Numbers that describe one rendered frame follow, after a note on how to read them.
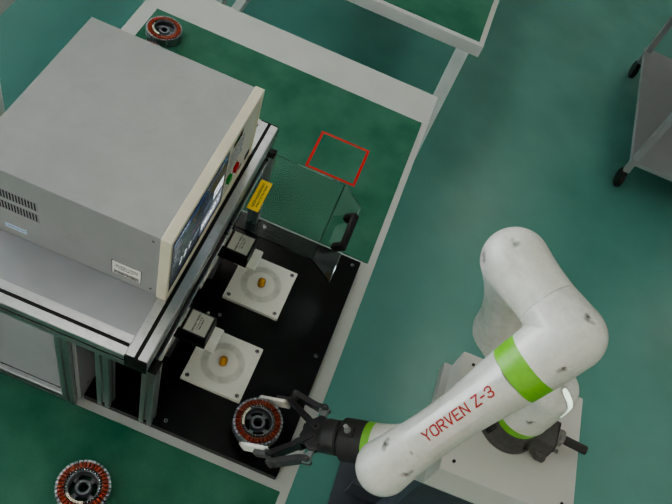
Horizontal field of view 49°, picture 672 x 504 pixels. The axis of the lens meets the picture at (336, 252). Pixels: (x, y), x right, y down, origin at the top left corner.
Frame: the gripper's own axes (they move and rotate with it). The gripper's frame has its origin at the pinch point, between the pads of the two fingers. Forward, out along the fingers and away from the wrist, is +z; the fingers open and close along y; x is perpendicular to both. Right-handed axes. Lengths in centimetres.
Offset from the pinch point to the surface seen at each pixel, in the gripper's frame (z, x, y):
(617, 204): -58, 130, -204
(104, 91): 21, -69, -30
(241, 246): 13.0, -18.8, -35.5
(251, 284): 15.8, -4.3, -35.2
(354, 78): 18, -2, -126
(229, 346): 14.2, -3.3, -16.7
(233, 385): 10.0, -0.8, -7.9
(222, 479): 6.1, 5.3, 12.3
